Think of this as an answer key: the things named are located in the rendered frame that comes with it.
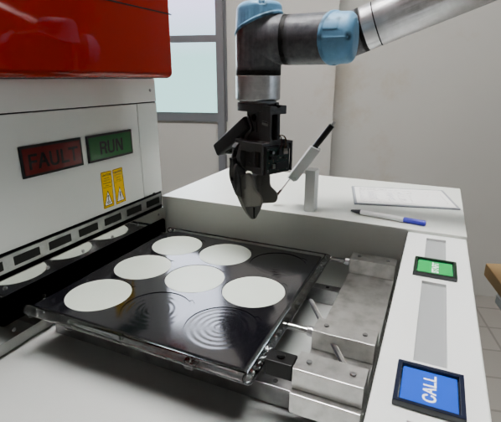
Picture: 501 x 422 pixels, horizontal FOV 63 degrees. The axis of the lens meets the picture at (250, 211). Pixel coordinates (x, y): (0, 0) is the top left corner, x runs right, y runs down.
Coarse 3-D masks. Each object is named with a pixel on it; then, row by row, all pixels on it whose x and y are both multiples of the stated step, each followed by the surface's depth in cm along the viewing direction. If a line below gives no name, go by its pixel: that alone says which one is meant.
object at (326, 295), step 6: (312, 288) 76; (318, 288) 76; (324, 288) 76; (330, 288) 76; (336, 288) 76; (312, 294) 76; (318, 294) 76; (324, 294) 75; (330, 294) 75; (336, 294) 74; (318, 300) 76; (324, 300) 76; (330, 300) 75
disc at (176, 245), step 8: (160, 240) 85; (168, 240) 85; (176, 240) 85; (184, 240) 85; (192, 240) 85; (152, 248) 81; (160, 248) 81; (168, 248) 81; (176, 248) 81; (184, 248) 81; (192, 248) 81
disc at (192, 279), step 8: (176, 272) 71; (184, 272) 71; (192, 272) 71; (200, 272) 71; (208, 272) 71; (216, 272) 71; (168, 280) 68; (176, 280) 68; (184, 280) 68; (192, 280) 68; (200, 280) 68; (208, 280) 68; (216, 280) 68; (176, 288) 65; (184, 288) 65; (192, 288) 65; (200, 288) 65; (208, 288) 65
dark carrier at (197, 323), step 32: (128, 256) 77; (192, 256) 77; (256, 256) 77; (288, 256) 77; (320, 256) 77; (64, 288) 65; (160, 288) 65; (288, 288) 65; (96, 320) 57; (128, 320) 57; (160, 320) 57; (192, 320) 57; (224, 320) 57; (256, 320) 57; (192, 352) 50; (224, 352) 50; (256, 352) 51
